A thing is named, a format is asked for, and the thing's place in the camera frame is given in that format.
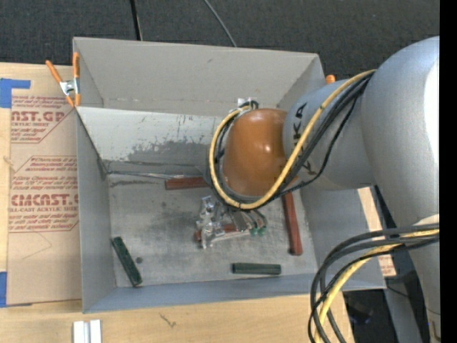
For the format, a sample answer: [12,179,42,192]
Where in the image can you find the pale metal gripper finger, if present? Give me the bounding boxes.
[195,195,224,229]
[199,225,237,250]

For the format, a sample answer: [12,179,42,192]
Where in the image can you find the red-brown flat block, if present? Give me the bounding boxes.
[164,176,211,191]
[281,190,304,257]

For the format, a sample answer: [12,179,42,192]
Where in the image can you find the grey metal bin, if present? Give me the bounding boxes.
[72,36,387,314]

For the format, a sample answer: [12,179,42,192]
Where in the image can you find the dark green flat block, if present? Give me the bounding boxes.
[110,236,144,288]
[231,262,282,276]

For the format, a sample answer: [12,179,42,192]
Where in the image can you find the brown cardboard board red print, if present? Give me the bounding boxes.
[0,61,84,307]

